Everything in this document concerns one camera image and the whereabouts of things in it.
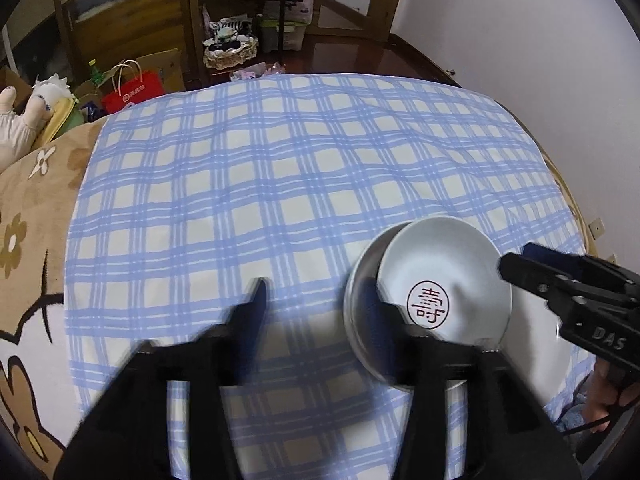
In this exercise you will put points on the wooden wardrobe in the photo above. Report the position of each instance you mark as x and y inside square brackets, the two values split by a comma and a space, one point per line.
[125, 15]

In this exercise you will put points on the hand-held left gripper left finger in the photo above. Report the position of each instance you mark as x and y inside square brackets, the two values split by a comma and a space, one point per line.
[245, 330]

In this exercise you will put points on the person's right hand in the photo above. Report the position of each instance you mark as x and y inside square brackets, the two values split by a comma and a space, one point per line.
[607, 385]

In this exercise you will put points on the blue checked cloth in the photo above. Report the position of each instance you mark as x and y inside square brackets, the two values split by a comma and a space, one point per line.
[250, 185]

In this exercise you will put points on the clear plastic storage bin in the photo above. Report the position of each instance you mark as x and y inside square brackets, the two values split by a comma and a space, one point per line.
[300, 30]

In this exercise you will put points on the wooden door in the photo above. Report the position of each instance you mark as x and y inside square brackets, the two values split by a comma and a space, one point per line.
[385, 0]

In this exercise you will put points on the tall cardboard box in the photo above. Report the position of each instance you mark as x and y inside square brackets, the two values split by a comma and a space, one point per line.
[10, 82]

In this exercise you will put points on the beige wall socket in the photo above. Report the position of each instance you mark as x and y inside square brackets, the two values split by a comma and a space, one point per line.
[597, 228]

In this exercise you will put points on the white bowl with orange print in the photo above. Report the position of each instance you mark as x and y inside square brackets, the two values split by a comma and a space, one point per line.
[365, 260]

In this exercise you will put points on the person's blue fleece clothing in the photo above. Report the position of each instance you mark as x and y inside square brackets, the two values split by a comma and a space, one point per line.
[575, 405]

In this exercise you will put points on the green bottle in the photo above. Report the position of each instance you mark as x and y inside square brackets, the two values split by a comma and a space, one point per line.
[96, 74]

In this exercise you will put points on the pink plastic bag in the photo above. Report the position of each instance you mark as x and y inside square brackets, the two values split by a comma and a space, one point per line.
[250, 72]

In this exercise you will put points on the yellow green plush toy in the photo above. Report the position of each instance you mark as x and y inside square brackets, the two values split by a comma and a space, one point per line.
[62, 115]

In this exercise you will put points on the open cardboard box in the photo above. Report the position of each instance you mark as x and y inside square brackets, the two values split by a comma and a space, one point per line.
[167, 67]

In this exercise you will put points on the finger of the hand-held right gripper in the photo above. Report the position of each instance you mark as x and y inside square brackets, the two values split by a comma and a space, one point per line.
[530, 275]
[537, 251]

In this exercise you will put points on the black side table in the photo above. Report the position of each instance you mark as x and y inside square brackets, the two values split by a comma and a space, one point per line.
[282, 20]

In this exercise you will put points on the pink white plush toy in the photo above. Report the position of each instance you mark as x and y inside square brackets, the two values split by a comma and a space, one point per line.
[15, 125]

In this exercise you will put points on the red paper bag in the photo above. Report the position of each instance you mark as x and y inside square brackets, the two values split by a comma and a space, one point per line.
[132, 92]

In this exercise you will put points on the woven basket with lace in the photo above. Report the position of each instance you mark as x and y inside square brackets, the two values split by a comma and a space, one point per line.
[230, 57]

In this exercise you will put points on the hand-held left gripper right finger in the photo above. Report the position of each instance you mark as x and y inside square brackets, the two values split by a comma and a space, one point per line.
[385, 340]

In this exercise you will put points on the white ruffled plush toy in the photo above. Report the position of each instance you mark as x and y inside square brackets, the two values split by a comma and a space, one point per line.
[50, 90]

